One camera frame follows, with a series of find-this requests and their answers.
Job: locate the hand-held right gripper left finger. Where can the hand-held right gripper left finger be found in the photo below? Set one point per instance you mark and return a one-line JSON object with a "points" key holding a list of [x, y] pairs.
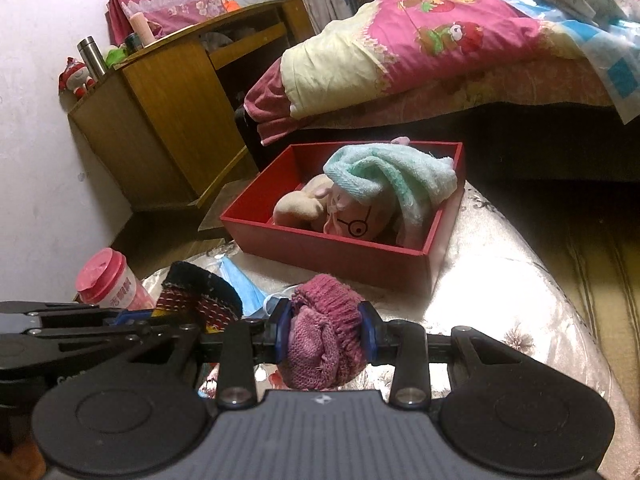
{"points": [[282, 327]]}

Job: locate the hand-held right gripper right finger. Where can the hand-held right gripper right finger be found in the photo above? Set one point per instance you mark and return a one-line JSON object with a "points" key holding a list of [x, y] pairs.
{"points": [[364, 327]]}

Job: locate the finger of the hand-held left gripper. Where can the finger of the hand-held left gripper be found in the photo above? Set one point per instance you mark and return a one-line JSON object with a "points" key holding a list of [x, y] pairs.
{"points": [[75, 316], [75, 341]]}

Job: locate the pink knit hat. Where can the pink knit hat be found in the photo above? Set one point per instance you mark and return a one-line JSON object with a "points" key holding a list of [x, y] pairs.
{"points": [[320, 340]]}

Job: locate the red cardboard box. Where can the red cardboard box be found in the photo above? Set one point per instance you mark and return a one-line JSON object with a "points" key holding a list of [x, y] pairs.
{"points": [[320, 260]]}

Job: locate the dark patterned knitted sock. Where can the dark patterned knitted sock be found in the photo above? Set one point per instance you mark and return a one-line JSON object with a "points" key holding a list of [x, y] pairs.
{"points": [[200, 292]]}

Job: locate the beige plush toy with glasses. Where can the beige plush toy with glasses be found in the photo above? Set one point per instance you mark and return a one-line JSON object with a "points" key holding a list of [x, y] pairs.
{"points": [[300, 207]]}

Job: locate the light green towel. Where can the light green towel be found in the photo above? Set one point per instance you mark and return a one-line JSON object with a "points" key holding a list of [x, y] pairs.
{"points": [[380, 170]]}

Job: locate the pink cup with red lid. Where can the pink cup with red lid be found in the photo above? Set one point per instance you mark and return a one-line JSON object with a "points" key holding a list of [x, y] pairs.
{"points": [[107, 275]]}

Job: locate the blue face mask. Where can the blue face mask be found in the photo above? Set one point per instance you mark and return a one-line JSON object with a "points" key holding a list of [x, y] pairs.
{"points": [[240, 280]]}

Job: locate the wooden desk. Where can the wooden desk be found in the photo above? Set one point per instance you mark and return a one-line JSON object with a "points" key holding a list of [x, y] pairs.
{"points": [[160, 110]]}

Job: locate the red and white doll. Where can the red and white doll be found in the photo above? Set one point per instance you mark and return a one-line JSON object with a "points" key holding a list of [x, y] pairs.
{"points": [[77, 77]]}

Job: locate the dark wooden bed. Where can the dark wooden bed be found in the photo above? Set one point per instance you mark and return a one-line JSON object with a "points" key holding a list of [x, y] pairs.
{"points": [[550, 150]]}

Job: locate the steel thermos flask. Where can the steel thermos flask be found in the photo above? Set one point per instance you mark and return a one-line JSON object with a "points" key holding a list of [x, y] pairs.
{"points": [[92, 57]]}

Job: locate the green plush toy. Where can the green plush toy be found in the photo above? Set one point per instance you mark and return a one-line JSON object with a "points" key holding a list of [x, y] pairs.
{"points": [[115, 56]]}

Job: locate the dark jar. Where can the dark jar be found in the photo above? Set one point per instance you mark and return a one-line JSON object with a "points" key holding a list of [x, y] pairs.
{"points": [[133, 42]]}

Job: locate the pink cartoon quilt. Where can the pink cartoon quilt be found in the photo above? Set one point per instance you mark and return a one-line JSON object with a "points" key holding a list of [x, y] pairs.
{"points": [[400, 50]]}

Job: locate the grey cloth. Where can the grey cloth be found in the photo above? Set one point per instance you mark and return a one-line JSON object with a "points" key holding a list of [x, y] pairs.
{"points": [[217, 42]]}

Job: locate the pink bottle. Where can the pink bottle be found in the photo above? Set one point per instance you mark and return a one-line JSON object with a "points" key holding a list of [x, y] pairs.
{"points": [[141, 29]]}

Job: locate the orange object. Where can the orange object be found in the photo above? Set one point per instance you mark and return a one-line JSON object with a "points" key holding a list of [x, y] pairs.
{"points": [[230, 2]]}

